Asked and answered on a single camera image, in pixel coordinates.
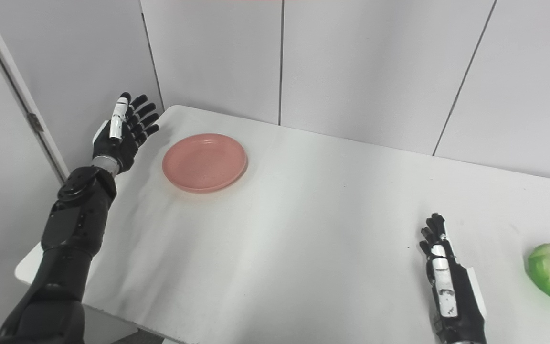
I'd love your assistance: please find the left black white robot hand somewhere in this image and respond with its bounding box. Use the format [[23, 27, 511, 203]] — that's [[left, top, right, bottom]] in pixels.
[[92, 92, 160, 175]]

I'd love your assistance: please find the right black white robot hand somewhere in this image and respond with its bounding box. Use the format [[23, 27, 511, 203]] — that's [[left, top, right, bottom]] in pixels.
[[419, 213, 488, 344]]

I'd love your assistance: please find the pink round plate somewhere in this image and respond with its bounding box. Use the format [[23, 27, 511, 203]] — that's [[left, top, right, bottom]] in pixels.
[[162, 133, 248, 194]]

